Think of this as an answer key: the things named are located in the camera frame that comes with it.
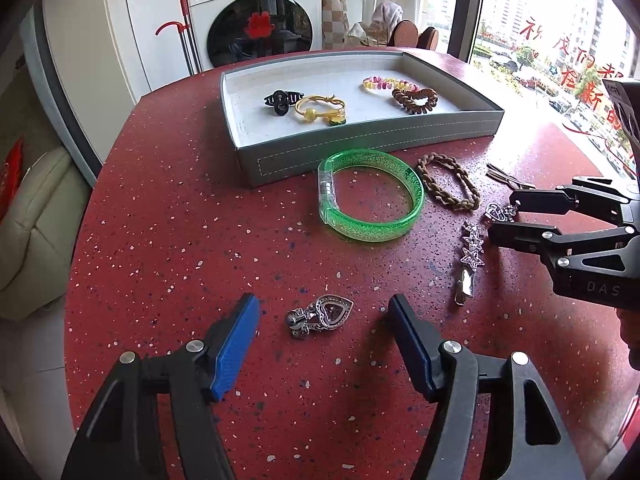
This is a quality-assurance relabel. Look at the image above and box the brown spiral hair tie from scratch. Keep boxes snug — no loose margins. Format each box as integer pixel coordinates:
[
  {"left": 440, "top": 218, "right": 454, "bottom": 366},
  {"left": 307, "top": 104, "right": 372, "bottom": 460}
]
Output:
[{"left": 390, "top": 86, "right": 440, "bottom": 115}]

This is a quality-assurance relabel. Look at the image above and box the silver heart pendant brooch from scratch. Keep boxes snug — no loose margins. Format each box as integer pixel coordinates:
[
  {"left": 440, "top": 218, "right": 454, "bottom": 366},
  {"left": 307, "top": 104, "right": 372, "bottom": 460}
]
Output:
[{"left": 285, "top": 294, "right": 354, "bottom": 339}]

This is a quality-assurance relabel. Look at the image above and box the pink yellow spiral hair tie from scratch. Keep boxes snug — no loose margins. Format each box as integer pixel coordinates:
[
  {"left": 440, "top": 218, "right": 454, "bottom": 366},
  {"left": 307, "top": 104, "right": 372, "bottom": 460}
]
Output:
[{"left": 361, "top": 75, "right": 421, "bottom": 94}]

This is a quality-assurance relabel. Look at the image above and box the yellow cord hair tie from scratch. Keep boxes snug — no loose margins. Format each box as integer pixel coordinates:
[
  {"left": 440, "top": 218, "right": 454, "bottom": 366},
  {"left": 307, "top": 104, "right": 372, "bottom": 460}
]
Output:
[{"left": 293, "top": 93, "right": 348, "bottom": 127}]

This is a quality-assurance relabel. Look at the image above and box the black hair claw clip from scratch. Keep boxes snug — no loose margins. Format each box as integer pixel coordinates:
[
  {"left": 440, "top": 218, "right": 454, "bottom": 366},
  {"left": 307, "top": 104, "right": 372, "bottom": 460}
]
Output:
[{"left": 264, "top": 90, "right": 304, "bottom": 117}]

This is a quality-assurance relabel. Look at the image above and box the grey jewelry tray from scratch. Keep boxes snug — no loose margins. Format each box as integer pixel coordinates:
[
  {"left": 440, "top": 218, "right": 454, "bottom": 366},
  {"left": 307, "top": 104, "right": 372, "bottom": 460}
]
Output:
[{"left": 220, "top": 49, "right": 504, "bottom": 186}]

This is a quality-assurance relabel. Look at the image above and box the silver crystal brooch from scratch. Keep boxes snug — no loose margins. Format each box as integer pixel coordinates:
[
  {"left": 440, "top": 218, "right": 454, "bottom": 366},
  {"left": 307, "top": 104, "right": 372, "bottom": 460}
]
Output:
[{"left": 484, "top": 203, "right": 518, "bottom": 222}]

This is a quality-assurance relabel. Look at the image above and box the silver star hair clip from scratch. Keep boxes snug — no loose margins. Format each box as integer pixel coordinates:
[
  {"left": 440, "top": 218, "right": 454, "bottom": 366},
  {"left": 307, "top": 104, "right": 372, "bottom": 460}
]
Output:
[{"left": 454, "top": 221, "right": 484, "bottom": 307}]

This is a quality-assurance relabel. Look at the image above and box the green translucent bangle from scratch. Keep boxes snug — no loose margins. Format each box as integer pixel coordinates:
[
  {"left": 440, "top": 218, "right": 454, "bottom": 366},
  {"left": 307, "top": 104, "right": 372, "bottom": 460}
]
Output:
[{"left": 317, "top": 148, "right": 425, "bottom": 244}]

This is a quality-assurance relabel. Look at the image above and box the cream leather sofa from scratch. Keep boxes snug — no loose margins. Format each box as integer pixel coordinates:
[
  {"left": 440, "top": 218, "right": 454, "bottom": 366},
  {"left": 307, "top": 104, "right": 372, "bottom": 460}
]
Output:
[{"left": 0, "top": 146, "right": 91, "bottom": 321}]

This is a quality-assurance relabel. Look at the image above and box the brown chair right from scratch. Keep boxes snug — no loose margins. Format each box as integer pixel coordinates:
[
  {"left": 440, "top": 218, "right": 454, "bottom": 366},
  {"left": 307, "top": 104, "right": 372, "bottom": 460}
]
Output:
[{"left": 416, "top": 26, "right": 439, "bottom": 51}]

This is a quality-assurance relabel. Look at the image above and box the brown chair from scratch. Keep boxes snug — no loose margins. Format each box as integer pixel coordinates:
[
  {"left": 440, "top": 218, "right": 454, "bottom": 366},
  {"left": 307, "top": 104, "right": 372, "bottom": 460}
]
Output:
[
  {"left": 387, "top": 20, "right": 420, "bottom": 48},
  {"left": 416, "top": 26, "right": 439, "bottom": 51}
]

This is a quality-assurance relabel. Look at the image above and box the brown chair left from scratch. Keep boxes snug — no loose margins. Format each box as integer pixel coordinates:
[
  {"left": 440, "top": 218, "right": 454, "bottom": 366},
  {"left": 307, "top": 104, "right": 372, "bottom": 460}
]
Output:
[{"left": 387, "top": 20, "right": 420, "bottom": 48}]

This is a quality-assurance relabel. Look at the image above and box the red cushion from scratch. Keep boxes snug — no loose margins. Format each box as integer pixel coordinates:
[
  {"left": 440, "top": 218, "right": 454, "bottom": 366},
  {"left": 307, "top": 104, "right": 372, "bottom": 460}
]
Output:
[{"left": 0, "top": 136, "right": 24, "bottom": 220}]

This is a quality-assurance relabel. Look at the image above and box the checkered paper bag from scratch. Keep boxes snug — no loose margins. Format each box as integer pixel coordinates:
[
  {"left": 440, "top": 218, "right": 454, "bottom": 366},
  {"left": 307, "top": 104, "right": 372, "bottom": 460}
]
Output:
[{"left": 321, "top": 0, "right": 349, "bottom": 50}]

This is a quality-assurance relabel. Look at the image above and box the white washing machine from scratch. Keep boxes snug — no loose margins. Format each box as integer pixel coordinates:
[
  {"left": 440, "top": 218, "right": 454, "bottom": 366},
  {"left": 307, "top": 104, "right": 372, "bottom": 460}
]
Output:
[{"left": 186, "top": 0, "right": 322, "bottom": 70}]

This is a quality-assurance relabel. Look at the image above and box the brown braided bracelet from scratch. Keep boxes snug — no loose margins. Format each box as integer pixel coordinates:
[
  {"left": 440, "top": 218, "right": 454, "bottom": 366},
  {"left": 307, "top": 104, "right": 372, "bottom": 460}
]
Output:
[{"left": 415, "top": 152, "right": 483, "bottom": 213}]

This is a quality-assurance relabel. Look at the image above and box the red handled mop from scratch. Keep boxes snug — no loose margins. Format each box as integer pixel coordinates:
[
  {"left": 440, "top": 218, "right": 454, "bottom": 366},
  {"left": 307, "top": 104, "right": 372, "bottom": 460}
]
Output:
[{"left": 155, "top": 0, "right": 202, "bottom": 76}]

